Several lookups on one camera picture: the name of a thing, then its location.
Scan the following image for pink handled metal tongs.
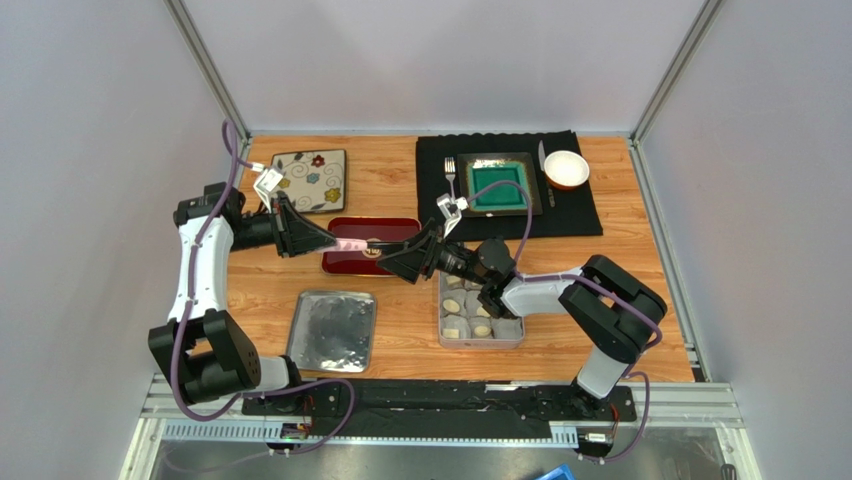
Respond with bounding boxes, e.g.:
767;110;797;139
321;238;400;258

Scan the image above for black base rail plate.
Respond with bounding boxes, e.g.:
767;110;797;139
241;379;640;440

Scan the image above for floral square plate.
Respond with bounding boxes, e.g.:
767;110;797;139
270;149;347;214

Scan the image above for silver fork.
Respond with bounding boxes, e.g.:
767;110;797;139
444;156;456;199

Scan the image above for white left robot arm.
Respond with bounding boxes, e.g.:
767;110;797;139
148;182;336;406

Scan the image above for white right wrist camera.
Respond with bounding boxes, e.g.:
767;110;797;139
436;194;469;238

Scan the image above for red lacquer tray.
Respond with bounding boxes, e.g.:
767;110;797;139
321;217;421;277

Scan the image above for blue plastic object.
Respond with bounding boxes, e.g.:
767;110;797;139
535;464;575;480

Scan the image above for silver knife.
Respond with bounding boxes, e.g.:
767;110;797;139
537;139;556;208

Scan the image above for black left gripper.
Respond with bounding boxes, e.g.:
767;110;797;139
228;196;335;259

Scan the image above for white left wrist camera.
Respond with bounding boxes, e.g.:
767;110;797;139
252;163;284;211

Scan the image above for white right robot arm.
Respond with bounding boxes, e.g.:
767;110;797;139
368;228;668;400

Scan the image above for white orange bowl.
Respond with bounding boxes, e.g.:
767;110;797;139
543;150;590;190

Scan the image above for silver tin lid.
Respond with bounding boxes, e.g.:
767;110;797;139
286;290;377;373

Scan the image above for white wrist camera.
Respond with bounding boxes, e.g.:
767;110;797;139
252;163;284;211
436;194;469;238

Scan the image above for black cloth placemat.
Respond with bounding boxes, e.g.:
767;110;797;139
415;130;603;238

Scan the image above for green square plate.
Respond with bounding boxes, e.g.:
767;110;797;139
457;152;543;217

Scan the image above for pink metal tin box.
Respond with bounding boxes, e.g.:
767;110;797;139
437;272;526;350

